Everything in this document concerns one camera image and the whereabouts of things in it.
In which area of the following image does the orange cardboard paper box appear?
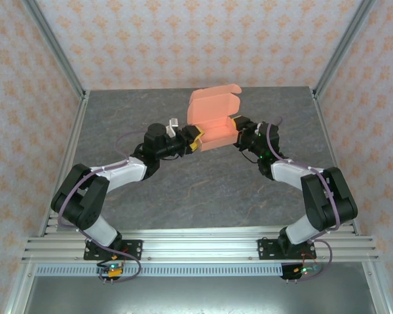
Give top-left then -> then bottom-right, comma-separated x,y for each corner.
186,84 -> 242,152

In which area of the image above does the grey metal base sheet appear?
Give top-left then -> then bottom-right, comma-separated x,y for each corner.
22,276 -> 377,314

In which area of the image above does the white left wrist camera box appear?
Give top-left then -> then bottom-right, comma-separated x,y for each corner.
166,118 -> 179,139

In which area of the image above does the aluminium table side rail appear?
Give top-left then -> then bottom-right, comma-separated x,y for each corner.
310,87 -> 361,235
37,90 -> 91,236

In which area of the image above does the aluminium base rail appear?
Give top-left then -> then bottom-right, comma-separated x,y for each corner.
22,227 -> 380,263

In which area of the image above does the slotted white cable duct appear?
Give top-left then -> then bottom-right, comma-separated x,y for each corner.
35,264 -> 284,277

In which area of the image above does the aluminium frame post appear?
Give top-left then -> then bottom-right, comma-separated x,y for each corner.
312,0 -> 377,99
21,0 -> 88,99

